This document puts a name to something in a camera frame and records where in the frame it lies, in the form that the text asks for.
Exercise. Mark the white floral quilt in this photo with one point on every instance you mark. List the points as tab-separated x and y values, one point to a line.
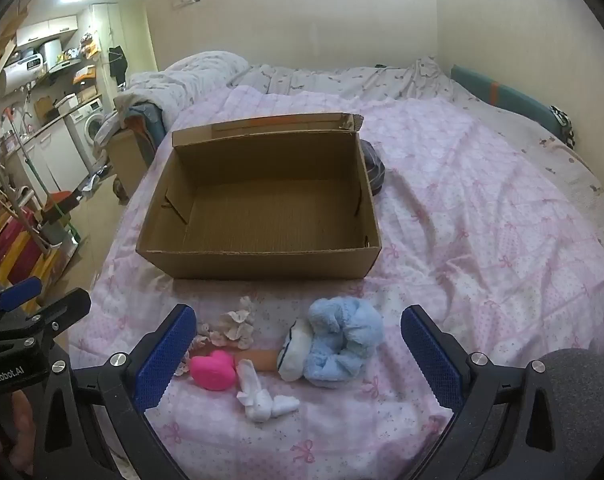
192	75

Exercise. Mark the red crate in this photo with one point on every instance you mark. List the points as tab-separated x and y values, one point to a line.
9	240

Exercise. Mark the white and blue plush toy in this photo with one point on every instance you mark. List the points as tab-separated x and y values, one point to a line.
294	355

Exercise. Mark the black hanging garment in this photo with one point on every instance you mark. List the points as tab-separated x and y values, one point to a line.
117	62

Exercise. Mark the pink bow-print blanket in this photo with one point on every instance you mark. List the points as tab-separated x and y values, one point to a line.
482	235

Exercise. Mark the white wall cabinet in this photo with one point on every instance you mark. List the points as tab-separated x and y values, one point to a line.
47	30

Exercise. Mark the beige fluffy scrunchie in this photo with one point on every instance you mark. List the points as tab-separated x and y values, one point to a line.
237	324

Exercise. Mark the beige lace scrunchie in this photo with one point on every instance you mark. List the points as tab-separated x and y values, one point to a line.
204	336

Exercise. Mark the black and white cloth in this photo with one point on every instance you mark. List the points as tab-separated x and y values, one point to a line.
563	125

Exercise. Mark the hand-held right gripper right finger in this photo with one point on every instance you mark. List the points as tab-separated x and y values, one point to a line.
432	355

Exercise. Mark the brown bedside box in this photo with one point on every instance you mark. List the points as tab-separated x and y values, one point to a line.
127	165

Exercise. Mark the person's left hand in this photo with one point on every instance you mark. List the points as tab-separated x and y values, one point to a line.
24	420

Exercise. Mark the white washing machine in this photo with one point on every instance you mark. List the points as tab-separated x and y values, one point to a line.
89	127

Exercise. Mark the teal bolster cushion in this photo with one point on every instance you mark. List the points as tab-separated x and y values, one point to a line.
507	97

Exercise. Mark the dark grey cap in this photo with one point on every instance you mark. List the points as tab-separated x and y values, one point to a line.
374	167

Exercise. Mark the white water heater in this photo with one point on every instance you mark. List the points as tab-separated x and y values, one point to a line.
22	72

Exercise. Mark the orange box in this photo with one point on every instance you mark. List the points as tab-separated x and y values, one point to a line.
84	75

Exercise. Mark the blue fluffy scrunchie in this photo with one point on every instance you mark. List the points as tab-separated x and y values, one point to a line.
342	340

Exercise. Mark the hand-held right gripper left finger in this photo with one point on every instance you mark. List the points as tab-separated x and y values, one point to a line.
164	355

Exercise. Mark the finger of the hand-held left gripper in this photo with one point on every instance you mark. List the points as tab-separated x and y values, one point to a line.
64	310
19	294

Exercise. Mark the white floor cabinet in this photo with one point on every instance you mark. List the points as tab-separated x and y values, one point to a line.
57	155

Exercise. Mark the pink ball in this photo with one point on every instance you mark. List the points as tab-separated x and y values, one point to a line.
212	370

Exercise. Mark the brown cardboard box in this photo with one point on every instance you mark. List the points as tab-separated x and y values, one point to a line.
262	260

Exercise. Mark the pile of clothes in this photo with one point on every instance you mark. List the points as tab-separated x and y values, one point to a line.
142	120

